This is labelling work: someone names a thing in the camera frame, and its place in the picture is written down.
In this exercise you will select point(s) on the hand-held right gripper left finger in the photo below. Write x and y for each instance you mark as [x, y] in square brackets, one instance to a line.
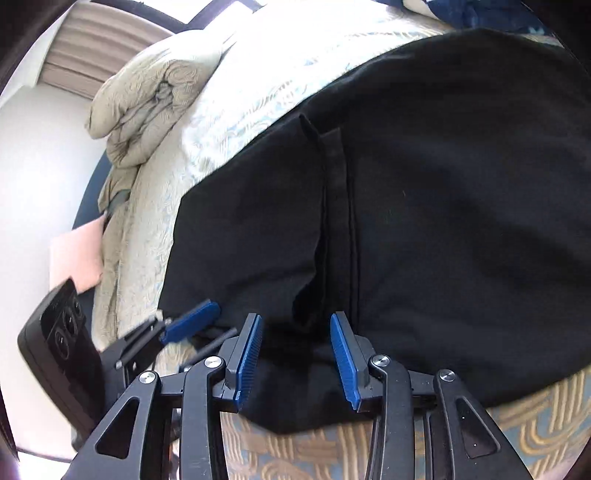
[244, 364]

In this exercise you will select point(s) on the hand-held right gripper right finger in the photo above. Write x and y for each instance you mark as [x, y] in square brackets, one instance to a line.
[344, 364]

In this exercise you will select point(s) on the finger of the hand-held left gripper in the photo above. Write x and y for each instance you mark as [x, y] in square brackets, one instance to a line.
[217, 341]
[191, 321]

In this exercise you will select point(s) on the black pants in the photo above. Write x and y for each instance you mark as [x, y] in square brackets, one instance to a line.
[415, 184]

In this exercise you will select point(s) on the pink pillow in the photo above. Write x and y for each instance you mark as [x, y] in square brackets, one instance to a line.
[78, 254]

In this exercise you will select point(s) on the dark blue headboard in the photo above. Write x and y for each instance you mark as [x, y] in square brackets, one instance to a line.
[90, 194]

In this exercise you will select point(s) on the bed with patterned bedspread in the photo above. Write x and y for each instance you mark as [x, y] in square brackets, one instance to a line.
[240, 110]

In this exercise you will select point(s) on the folded patterned quilt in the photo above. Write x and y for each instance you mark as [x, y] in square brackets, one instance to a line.
[147, 101]

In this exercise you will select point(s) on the beige curtain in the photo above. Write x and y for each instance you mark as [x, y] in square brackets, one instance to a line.
[92, 50]

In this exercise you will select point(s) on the window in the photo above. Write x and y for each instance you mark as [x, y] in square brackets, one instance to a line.
[217, 11]

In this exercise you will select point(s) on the blue patterned garment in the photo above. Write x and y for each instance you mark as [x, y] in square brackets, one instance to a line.
[485, 14]

